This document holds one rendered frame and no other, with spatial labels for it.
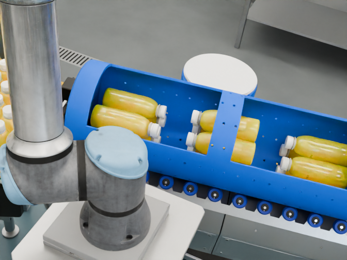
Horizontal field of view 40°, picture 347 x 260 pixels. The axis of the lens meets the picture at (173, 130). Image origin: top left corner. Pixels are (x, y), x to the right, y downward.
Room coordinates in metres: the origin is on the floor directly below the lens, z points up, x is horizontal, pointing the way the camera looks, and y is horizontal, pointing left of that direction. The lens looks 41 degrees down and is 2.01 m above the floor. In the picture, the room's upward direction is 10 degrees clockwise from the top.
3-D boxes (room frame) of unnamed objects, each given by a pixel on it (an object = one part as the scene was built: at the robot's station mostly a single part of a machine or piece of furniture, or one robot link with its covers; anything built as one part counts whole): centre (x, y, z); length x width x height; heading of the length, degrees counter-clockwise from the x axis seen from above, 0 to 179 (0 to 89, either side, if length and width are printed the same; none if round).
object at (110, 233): (0.63, 0.09, 1.23); 0.15 x 0.15 x 0.10
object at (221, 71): (1.48, -0.14, 1.03); 0.28 x 0.28 x 0.01
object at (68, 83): (1.31, 0.37, 0.95); 0.10 x 0.07 x 0.10; 174
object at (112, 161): (0.63, 0.10, 1.35); 0.13 x 0.12 x 0.14; 107
